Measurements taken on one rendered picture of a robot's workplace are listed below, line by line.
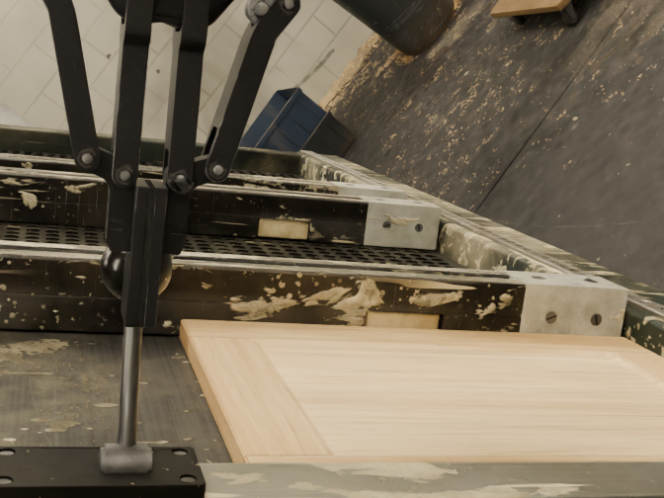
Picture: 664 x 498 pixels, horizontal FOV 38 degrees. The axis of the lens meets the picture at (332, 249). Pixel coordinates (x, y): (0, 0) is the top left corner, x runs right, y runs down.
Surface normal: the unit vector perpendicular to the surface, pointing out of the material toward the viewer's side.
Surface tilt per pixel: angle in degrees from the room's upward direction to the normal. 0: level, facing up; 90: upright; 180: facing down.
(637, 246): 0
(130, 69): 90
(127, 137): 90
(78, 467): 58
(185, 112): 90
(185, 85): 90
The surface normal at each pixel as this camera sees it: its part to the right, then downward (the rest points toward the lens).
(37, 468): 0.12, -0.98
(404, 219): 0.28, 0.21
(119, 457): 0.29, -0.50
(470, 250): -0.95, -0.06
